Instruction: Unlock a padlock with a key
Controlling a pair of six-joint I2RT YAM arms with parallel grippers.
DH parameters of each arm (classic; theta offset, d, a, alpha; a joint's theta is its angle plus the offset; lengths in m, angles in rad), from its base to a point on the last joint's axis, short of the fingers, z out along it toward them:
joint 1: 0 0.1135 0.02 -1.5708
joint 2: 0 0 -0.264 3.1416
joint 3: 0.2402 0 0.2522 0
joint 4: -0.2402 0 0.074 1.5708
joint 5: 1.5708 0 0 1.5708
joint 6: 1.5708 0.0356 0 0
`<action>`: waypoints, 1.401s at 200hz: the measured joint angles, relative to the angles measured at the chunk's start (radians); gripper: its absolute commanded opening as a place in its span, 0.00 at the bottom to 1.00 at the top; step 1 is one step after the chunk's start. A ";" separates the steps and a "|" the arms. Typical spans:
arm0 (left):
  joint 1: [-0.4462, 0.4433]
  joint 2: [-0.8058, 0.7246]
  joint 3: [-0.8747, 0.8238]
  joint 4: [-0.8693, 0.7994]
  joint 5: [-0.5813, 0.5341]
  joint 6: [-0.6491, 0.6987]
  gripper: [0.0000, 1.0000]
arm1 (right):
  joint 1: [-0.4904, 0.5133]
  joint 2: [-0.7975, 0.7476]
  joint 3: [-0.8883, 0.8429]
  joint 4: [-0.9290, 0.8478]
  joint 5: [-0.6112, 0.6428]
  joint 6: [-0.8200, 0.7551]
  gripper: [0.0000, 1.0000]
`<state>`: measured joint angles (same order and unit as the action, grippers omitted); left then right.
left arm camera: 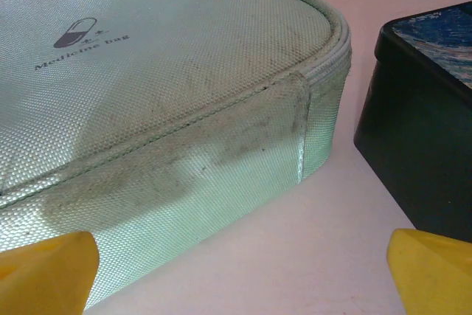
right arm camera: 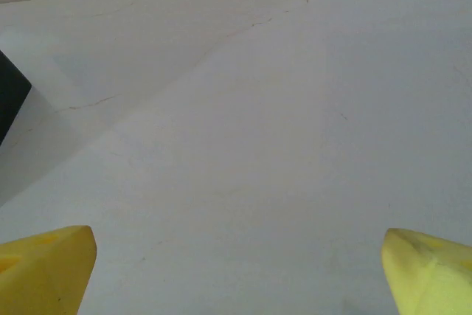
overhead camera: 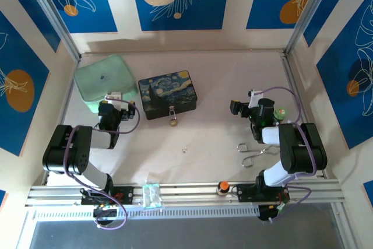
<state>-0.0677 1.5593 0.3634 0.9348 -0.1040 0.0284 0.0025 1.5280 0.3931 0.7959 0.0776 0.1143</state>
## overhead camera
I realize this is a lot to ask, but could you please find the starry night tin box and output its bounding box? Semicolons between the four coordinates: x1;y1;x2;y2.
138;70;199;121

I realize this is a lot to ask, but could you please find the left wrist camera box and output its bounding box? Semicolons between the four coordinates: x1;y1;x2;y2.
104;92;123;104

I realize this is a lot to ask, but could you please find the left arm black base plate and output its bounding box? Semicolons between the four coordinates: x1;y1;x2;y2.
80;185;135;205

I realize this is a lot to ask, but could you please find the grey metal panel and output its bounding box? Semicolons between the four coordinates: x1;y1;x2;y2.
28;219;342;249

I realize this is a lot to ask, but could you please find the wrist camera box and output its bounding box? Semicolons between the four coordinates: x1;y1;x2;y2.
104;92;123;104
248;88;265;107

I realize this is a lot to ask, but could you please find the green bottle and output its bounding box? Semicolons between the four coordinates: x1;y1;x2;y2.
273;106;290;121

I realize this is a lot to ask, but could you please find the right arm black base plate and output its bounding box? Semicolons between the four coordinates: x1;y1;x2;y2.
235;183;291;203

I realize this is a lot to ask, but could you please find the aluminium mounting rail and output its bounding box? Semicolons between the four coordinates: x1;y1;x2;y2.
24;179;347;208

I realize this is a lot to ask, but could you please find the clear plastic packet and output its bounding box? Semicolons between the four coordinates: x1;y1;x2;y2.
141;183;163;211

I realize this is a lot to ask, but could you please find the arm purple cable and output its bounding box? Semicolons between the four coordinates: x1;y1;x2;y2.
256;86;318;224
62;99;141;230

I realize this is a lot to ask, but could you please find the orange capped brown bottle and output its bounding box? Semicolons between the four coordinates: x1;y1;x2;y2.
216;181;231;197

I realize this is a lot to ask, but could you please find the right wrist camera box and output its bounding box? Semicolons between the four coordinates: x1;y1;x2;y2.
248;88;265;107

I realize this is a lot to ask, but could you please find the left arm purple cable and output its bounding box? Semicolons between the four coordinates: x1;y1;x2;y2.
62;99;141;230

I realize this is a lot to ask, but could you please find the aluminium table side rail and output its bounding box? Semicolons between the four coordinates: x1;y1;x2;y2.
279;52;328;180
43;56;81;186

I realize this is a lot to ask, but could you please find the brass padlock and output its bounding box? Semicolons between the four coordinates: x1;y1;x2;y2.
168;106;179;128

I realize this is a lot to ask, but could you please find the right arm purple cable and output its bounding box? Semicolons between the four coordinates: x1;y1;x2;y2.
256;86;318;224

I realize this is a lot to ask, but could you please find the aluminium frame post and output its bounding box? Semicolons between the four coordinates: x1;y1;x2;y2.
22;0;82;62
283;0;341;55

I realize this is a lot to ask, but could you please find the mint green zip pouch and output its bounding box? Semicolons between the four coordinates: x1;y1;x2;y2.
72;54;139;114

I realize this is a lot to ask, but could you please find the grey slotted cable duct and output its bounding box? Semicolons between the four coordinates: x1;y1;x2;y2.
31;204;261;220

